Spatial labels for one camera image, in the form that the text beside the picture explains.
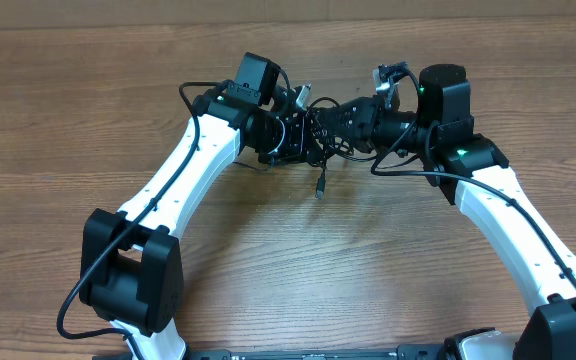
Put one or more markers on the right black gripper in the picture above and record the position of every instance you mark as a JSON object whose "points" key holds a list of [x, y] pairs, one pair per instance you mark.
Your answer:
{"points": [[373, 123]]}

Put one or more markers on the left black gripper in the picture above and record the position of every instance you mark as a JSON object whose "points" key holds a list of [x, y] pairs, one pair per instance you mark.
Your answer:
{"points": [[301, 149]]}

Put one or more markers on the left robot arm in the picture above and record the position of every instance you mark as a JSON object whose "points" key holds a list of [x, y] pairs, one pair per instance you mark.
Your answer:
{"points": [[131, 271]]}

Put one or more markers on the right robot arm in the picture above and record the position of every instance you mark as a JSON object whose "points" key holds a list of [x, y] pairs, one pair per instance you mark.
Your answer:
{"points": [[476, 177]]}

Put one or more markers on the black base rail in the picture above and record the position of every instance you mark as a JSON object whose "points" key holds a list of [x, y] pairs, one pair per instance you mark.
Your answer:
{"points": [[313, 354]]}

